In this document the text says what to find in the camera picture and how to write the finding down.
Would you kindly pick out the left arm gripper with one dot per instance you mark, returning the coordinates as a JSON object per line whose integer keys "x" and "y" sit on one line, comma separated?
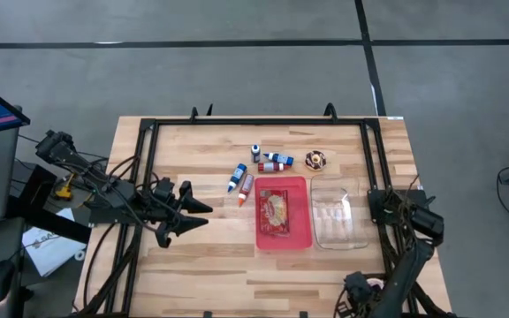
{"x": 166, "y": 212}

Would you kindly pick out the yellow tool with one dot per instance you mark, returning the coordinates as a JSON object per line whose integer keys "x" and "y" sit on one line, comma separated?
{"x": 64, "y": 191}

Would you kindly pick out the white printed paper sheet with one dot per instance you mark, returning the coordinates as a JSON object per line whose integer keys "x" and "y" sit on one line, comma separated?
{"x": 51, "y": 247}

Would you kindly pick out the clear plastic container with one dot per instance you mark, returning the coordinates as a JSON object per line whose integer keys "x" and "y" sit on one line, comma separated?
{"x": 338, "y": 212}

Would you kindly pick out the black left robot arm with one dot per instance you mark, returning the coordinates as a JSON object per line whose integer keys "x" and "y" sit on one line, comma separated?
{"x": 104, "y": 185}

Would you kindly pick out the orange capped red bottle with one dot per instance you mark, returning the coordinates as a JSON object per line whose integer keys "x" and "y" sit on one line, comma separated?
{"x": 246, "y": 187}

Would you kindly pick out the black metal table frame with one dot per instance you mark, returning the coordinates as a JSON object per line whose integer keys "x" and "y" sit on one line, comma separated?
{"x": 259, "y": 121}

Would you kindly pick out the blue bottle white label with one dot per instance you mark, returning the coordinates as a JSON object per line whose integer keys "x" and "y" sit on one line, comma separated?
{"x": 238, "y": 174}
{"x": 283, "y": 159}

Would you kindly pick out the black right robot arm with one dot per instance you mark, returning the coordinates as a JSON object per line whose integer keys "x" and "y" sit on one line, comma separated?
{"x": 407, "y": 269}

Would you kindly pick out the dark blue ink bottle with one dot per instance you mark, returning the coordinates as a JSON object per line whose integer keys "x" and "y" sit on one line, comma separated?
{"x": 256, "y": 155}

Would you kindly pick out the red snack packet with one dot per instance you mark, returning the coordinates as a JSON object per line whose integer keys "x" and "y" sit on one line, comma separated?
{"x": 274, "y": 212}

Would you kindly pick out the black table clamp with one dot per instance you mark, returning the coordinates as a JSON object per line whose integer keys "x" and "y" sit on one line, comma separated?
{"x": 330, "y": 110}
{"x": 194, "y": 114}

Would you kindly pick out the chocolate frosted donut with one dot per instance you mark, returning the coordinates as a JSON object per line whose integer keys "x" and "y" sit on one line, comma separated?
{"x": 309, "y": 160}

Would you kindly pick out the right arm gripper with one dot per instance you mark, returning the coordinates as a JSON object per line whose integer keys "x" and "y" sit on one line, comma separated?
{"x": 358, "y": 285}

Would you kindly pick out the red bottle white label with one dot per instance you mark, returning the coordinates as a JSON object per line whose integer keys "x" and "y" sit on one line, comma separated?
{"x": 272, "y": 167}

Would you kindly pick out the black support beam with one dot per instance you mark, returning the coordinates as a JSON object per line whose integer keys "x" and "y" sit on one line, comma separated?
{"x": 47, "y": 221}

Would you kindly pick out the red plastic tray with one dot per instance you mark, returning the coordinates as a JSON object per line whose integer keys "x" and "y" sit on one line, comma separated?
{"x": 301, "y": 212}

